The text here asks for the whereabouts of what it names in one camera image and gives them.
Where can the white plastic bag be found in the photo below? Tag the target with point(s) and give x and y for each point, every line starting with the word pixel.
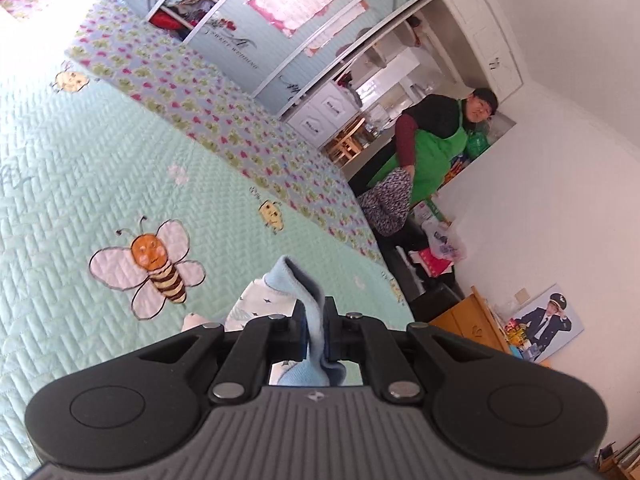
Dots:
pixel 445 242

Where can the uniformed child portrait photo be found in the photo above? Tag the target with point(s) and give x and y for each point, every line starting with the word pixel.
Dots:
pixel 545 322

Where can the green and white carton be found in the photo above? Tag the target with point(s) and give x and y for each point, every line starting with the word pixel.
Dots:
pixel 431 210

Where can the wooden chair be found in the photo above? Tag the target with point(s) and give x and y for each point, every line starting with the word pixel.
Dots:
pixel 347 142

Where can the black armchair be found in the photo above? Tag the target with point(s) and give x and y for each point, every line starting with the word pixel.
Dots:
pixel 430 290

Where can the wall socket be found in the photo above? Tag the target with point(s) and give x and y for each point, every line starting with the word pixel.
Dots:
pixel 523 296

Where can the pile of clothes in wardrobe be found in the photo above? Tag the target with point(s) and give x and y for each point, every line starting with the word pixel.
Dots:
pixel 195 0

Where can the wooden desk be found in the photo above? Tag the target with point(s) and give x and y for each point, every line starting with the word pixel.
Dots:
pixel 460 325

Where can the white star-print garment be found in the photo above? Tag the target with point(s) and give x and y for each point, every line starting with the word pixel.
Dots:
pixel 290 280

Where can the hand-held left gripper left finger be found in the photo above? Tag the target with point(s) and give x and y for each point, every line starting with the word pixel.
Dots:
pixel 301 335

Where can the sliding-door wardrobe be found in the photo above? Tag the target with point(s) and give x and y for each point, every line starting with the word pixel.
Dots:
pixel 240 55

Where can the green bag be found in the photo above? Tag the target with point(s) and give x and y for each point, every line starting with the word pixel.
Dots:
pixel 477 142

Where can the green bee-print quilt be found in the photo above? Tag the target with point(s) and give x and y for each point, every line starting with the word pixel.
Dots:
pixel 100 170

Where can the white overhead cabinets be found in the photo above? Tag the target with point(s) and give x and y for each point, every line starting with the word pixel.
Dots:
pixel 480 25

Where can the narrow pink-bordered poster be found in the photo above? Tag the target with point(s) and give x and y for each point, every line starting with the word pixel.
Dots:
pixel 335 30

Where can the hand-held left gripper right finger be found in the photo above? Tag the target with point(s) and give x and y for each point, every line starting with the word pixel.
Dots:
pixel 330 332

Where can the dark patterned garment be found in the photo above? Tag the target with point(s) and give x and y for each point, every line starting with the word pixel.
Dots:
pixel 387 200

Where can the white drawer cabinet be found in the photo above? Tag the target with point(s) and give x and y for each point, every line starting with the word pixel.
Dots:
pixel 320 115

